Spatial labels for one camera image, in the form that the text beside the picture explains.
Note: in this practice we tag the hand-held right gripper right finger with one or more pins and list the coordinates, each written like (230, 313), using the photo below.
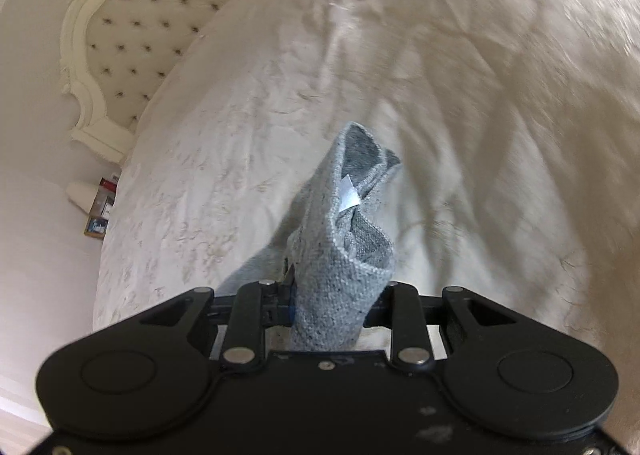
(406, 315)

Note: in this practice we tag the cream tufted headboard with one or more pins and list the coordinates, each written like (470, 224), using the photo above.
(145, 15)

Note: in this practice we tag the white bedspread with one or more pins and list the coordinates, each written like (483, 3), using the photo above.
(450, 85)

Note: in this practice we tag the blue box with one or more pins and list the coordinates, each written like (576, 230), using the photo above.
(96, 226)

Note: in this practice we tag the red box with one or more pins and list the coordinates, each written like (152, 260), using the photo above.
(109, 185)

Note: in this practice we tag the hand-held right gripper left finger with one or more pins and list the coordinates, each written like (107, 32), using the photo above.
(250, 315)

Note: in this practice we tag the grey pants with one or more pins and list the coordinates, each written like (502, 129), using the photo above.
(330, 285)

